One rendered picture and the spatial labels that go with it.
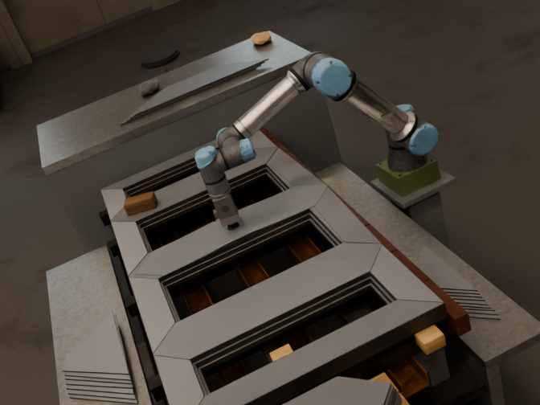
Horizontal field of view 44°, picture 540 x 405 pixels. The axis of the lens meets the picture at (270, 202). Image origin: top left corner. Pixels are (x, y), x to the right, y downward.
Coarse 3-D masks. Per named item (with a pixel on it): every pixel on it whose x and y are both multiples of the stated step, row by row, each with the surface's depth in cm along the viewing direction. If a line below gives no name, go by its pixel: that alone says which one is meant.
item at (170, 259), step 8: (160, 248) 234; (168, 248) 232; (176, 248) 230; (160, 256) 229; (168, 256) 228; (176, 256) 226; (160, 264) 225; (168, 264) 223; (176, 264) 222; (184, 264) 220; (168, 272) 219
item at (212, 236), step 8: (208, 224) 237; (216, 224) 235; (200, 232) 234; (208, 232) 232; (216, 232) 230; (208, 240) 228; (216, 240) 226; (224, 240) 224; (208, 248) 224; (216, 248) 222
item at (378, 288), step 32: (192, 160) 291; (128, 192) 286; (160, 224) 259; (288, 224) 226; (320, 224) 220; (224, 256) 223; (352, 288) 189; (384, 288) 183; (288, 320) 186; (416, 320) 169; (224, 352) 182; (352, 352) 166; (288, 384) 163
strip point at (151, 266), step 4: (152, 252) 233; (152, 256) 231; (156, 256) 230; (148, 260) 229; (152, 260) 228; (156, 260) 228; (144, 264) 228; (148, 264) 227; (152, 264) 226; (156, 264) 226; (140, 268) 226; (144, 268) 226; (148, 268) 225; (152, 268) 224; (156, 268) 223; (160, 268) 223; (136, 272) 225; (140, 272) 224; (144, 272) 224; (148, 272) 223; (152, 272) 222; (156, 272) 221; (160, 272) 221
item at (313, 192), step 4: (300, 188) 241; (304, 188) 240; (308, 188) 239; (312, 188) 238; (316, 188) 237; (320, 188) 236; (304, 192) 237; (308, 192) 237; (312, 192) 236; (316, 192) 235; (320, 192) 234; (308, 196) 234; (312, 196) 233; (316, 196) 233; (320, 196) 232; (312, 200) 231; (316, 200) 230; (316, 204) 228
